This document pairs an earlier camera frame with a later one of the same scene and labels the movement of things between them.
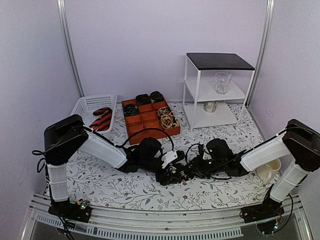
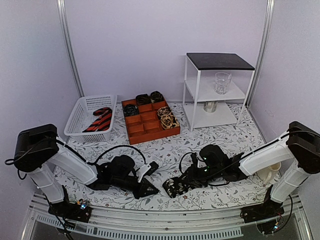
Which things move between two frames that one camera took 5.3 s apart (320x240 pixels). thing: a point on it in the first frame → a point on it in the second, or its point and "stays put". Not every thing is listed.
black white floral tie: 176,173 → 176,186
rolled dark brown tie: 143,99 stays put
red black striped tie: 103,123 stays put
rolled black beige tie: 164,111 stays put
